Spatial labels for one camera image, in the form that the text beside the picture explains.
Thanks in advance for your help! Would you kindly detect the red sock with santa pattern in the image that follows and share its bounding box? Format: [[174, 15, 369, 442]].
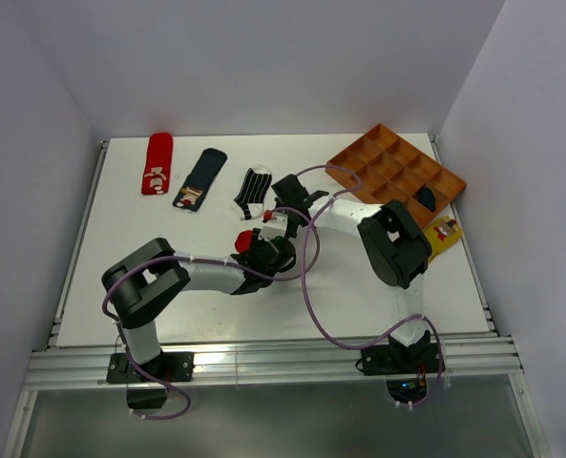
[[234, 230, 254, 254]]

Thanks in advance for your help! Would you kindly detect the black white striped sock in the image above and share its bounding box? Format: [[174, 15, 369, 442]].
[[233, 165, 273, 220]]

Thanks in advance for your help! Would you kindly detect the plain navy ankle sock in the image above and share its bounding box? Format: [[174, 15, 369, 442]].
[[415, 186, 436, 213]]

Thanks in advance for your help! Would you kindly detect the yellow sock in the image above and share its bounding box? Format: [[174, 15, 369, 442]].
[[424, 216, 463, 262]]

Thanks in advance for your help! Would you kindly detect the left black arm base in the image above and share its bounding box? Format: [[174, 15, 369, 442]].
[[106, 352, 194, 412]]

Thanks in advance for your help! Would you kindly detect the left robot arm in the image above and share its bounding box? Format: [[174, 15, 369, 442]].
[[101, 231, 296, 381]]

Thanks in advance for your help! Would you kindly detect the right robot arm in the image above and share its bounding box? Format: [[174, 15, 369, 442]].
[[272, 175, 434, 372]]

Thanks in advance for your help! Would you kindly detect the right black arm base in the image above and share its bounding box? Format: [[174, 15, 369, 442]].
[[355, 338, 446, 406]]

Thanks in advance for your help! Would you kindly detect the navy sock with bear pattern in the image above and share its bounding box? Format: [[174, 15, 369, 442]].
[[172, 148, 227, 212]]

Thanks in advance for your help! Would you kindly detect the orange compartment tray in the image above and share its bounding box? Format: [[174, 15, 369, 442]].
[[326, 124, 467, 230]]

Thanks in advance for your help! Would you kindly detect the red sock with white figure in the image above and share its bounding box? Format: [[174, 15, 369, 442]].
[[141, 132, 174, 196]]

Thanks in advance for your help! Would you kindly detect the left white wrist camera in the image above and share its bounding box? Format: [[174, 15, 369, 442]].
[[258, 210, 288, 241]]

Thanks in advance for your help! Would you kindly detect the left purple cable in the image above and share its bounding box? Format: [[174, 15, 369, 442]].
[[101, 207, 321, 421]]

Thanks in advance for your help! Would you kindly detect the purple cable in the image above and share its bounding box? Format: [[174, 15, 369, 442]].
[[295, 164, 449, 409], [101, 207, 321, 421]]

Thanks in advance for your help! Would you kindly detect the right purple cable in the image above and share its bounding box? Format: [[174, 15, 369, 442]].
[[295, 164, 449, 409]]

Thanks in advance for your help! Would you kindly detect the aluminium front rail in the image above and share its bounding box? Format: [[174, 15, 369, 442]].
[[22, 336, 524, 391]]

